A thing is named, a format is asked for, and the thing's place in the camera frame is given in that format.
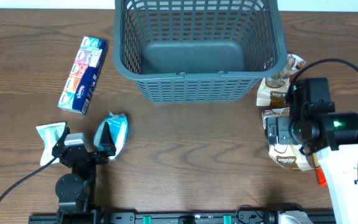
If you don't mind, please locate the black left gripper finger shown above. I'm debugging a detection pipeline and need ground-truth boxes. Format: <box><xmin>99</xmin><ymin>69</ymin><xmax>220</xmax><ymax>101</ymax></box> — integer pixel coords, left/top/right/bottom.
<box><xmin>53</xmin><ymin>127</ymin><xmax>70</xmax><ymax>149</ymax></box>
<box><xmin>99</xmin><ymin>122</ymin><xmax>116</xmax><ymax>156</ymax></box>

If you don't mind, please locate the brown white grain bag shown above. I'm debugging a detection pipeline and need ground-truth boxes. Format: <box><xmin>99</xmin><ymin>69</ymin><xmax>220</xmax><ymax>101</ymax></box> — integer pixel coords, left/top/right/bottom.
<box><xmin>256</xmin><ymin>54</ymin><xmax>306</xmax><ymax>108</ymax></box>
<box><xmin>262</xmin><ymin>107</ymin><xmax>313</xmax><ymax>172</ymax></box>

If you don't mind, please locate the orange spaghetti packet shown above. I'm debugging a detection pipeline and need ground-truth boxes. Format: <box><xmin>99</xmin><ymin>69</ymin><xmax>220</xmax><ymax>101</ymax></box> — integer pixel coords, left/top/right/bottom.
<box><xmin>312</xmin><ymin>153</ymin><xmax>327</xmax><ymax>186</ymax></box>

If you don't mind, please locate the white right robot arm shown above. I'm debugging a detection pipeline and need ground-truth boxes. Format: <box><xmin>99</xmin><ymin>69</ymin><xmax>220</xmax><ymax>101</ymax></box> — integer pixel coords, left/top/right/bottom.
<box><xmin>265</xmin><ymin>113</ymin><xmax>358</xmax><ymax>223</ymax></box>

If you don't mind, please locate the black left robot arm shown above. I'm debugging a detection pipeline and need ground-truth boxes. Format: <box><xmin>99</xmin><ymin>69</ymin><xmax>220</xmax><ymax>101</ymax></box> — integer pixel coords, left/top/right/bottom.
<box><xmin>52</xmin><ymin>123</ymin><xmax>116</xmax><ymax>224</ymax></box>

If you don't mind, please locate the teal white packet left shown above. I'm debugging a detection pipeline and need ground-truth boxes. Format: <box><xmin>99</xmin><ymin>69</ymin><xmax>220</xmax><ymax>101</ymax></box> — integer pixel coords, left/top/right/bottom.
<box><xmin>36</xmin><ymin>122</ymin><xmax>67</xmax><ymax>166</ymax></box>

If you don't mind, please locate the teal white pouch right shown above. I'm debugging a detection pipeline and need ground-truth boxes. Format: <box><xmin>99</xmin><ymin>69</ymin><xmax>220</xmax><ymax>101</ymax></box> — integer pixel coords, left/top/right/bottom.
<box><xmin>93</xmin><ymin>111</ymin><xmax>128</xmax><ymax>161</ymax></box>

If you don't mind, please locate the Kleenex tissue multipack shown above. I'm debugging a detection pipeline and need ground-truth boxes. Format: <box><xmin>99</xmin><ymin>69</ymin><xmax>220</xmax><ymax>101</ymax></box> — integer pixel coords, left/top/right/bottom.
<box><xmin>58</xmin><ymin>36</ymin><xmax>108</xmax><ymax>114</ymax></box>

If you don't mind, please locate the grey plastic mesh basket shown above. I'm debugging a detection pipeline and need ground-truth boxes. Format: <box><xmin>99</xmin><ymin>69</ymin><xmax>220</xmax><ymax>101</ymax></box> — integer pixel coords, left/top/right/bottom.
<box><xmin>113</xmin><ymin>0</ymin><xmax>287</xmax><ymax>103</ymax></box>

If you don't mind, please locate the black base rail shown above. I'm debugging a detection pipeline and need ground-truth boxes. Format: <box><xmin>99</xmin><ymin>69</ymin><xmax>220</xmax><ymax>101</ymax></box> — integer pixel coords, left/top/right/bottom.
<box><xmin>28</xmin><ymin>203</ymin><xmax>336</xmax><ymax>224</ymax></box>

